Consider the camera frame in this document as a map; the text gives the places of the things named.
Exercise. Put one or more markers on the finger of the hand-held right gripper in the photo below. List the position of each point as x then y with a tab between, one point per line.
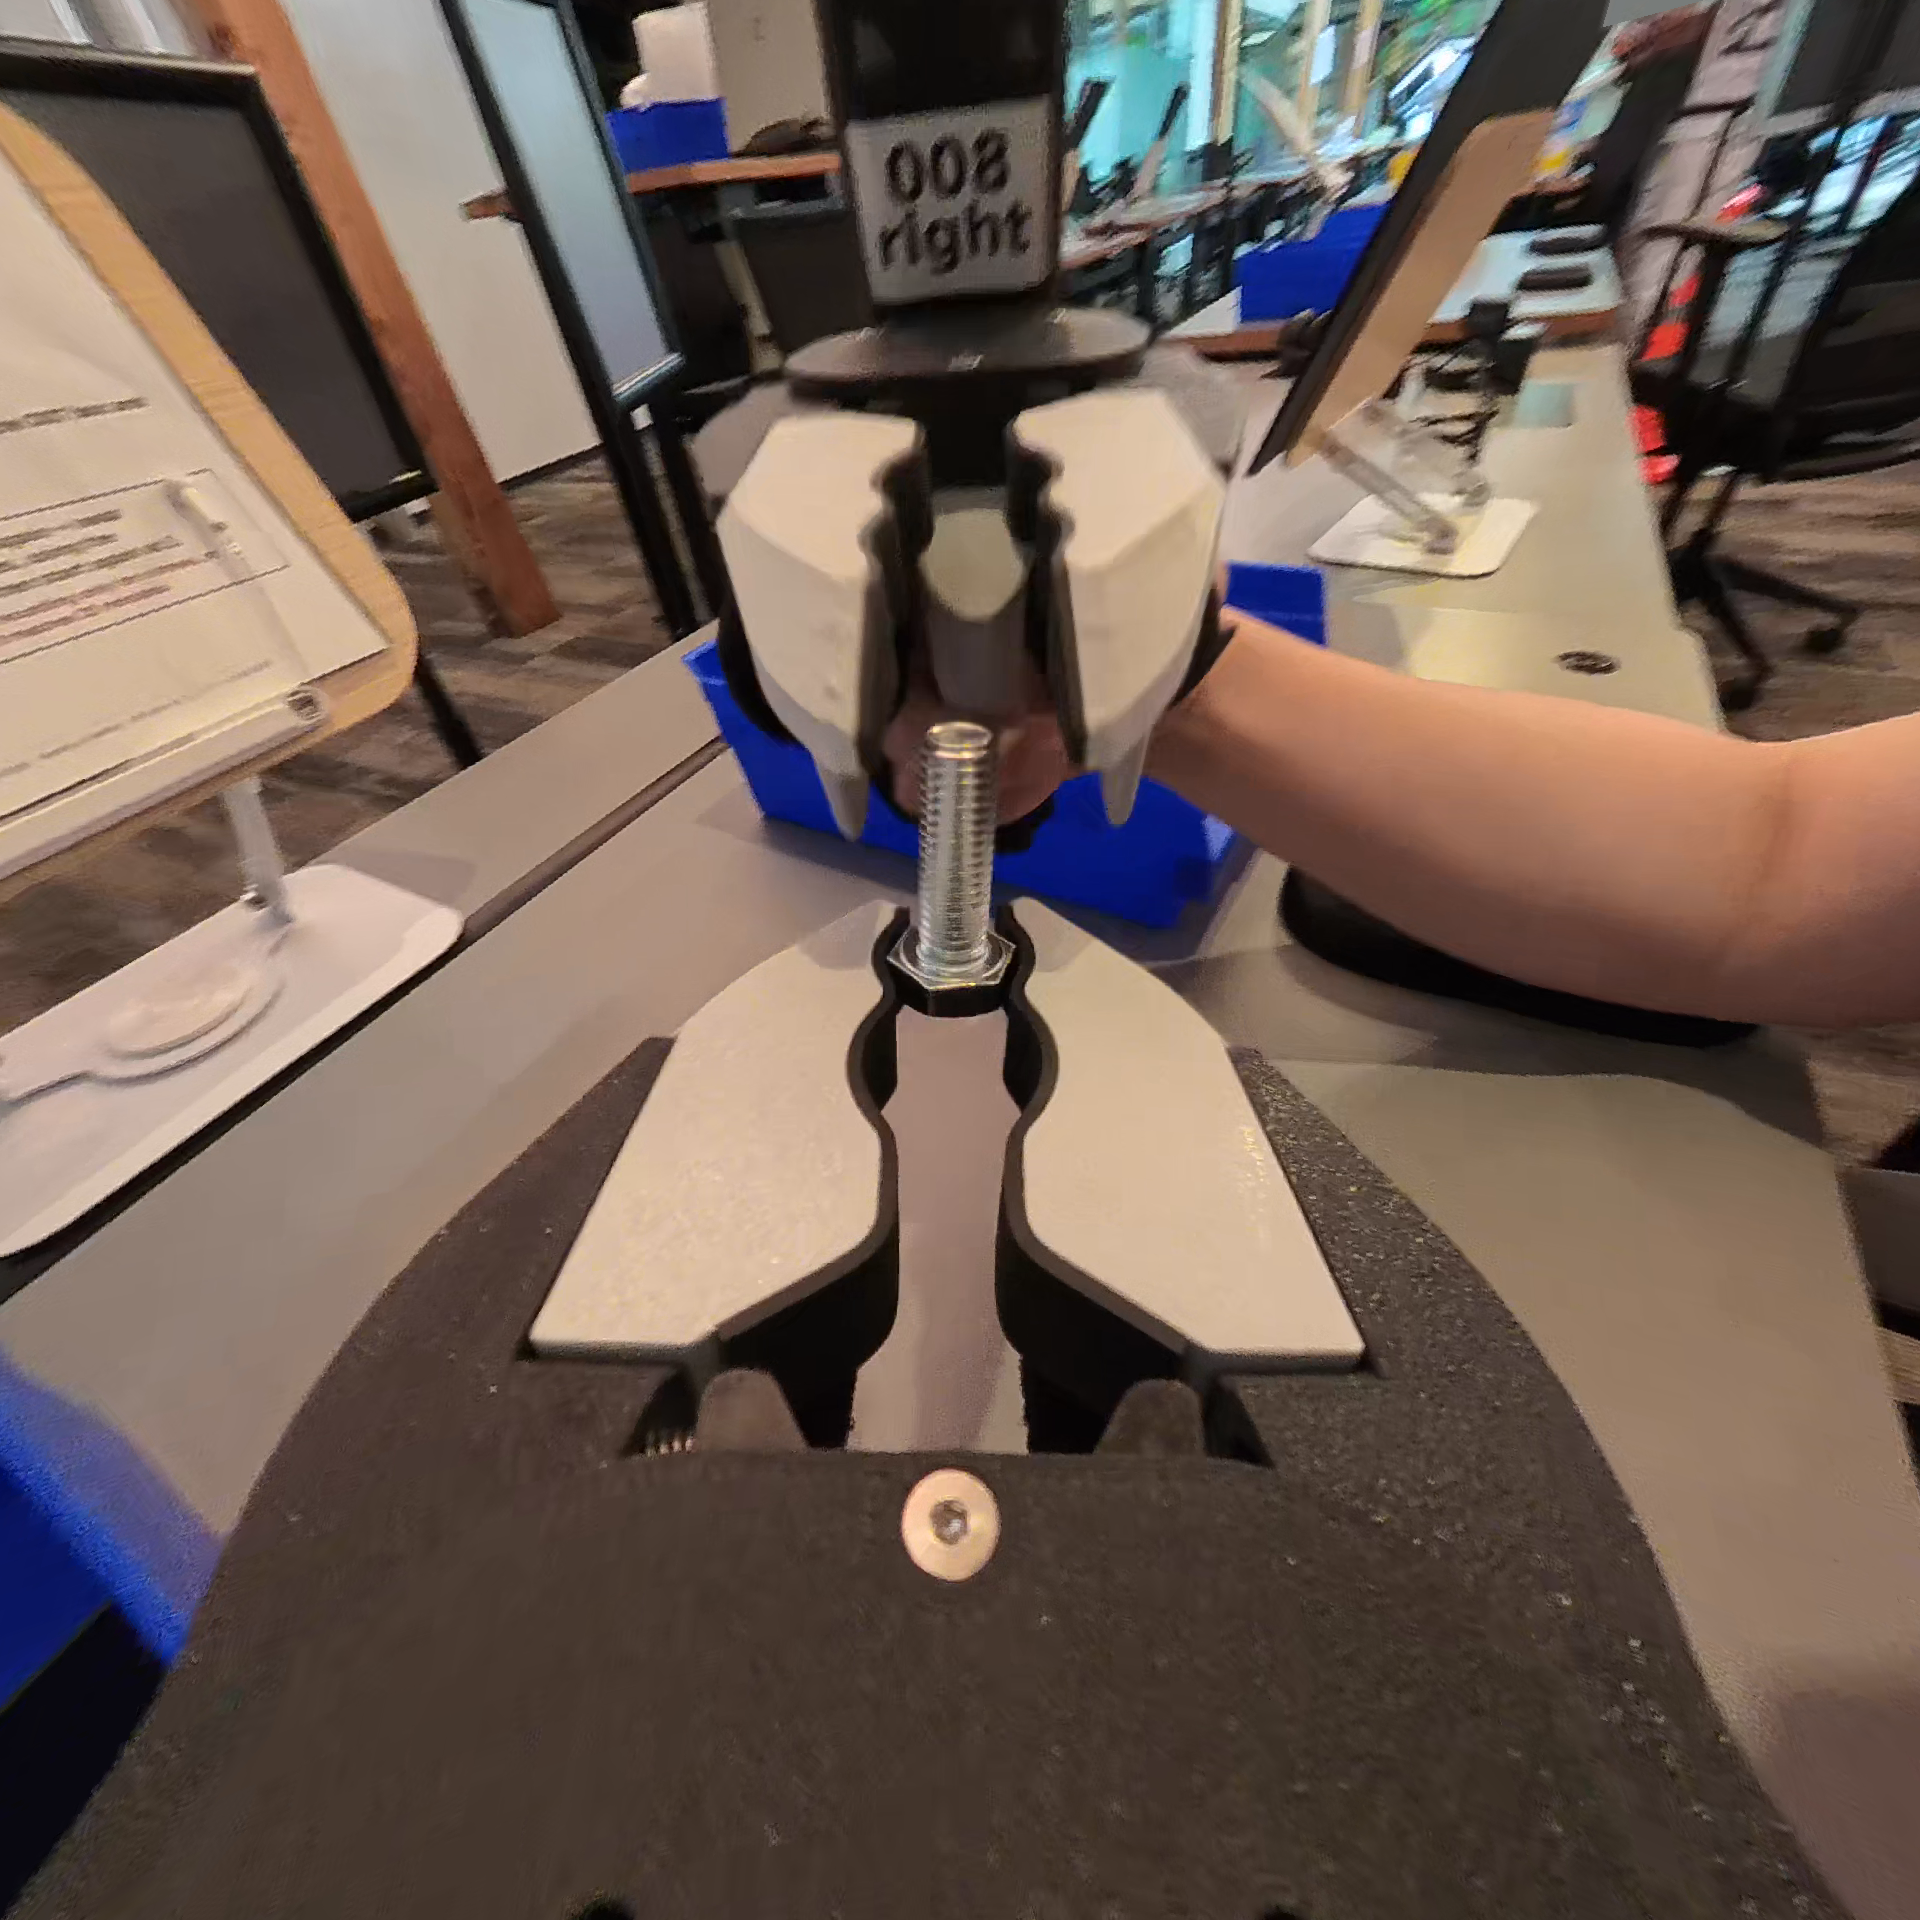
1141	540
797	570

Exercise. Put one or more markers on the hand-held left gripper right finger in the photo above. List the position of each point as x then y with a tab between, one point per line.
1184	1184

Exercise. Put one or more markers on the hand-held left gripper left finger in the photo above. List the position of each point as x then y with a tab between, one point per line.
704	1184

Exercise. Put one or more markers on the steel hex bolt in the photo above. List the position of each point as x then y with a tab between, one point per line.
956	839

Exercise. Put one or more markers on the blue plastic bin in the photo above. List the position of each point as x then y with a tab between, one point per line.
1291	270
1141	869
76	1531

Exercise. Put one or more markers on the person's right forearm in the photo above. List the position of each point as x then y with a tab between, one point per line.
1575	855

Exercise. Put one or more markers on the person's right hand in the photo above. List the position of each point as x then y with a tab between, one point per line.
1021	764

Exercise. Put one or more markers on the wooden top desk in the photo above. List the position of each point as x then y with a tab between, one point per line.
720	172

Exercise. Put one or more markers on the black chair armrest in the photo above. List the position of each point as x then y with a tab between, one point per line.
1381	954

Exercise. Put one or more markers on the white stand base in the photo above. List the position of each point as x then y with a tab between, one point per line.
360	932
1478	534

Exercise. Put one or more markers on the blue storage box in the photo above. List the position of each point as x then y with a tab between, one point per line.
668	138

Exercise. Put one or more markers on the framed board on black stand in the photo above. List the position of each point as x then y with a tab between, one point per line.
570	195

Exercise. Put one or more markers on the instruction sheet on stand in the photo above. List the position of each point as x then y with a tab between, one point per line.
383	676

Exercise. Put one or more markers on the wooden document board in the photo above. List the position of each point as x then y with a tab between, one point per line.
1442	226

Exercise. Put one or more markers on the orange traffic cone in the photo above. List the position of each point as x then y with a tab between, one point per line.
1658	435

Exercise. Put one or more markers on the black framed panel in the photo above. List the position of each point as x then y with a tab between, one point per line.
270	300

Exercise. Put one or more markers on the black office chair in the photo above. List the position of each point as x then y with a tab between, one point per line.
1770	331

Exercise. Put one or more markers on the white instruction sheet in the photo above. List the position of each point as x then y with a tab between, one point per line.
107	494

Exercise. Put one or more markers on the wooden support post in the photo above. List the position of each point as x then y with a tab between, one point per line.
389	346

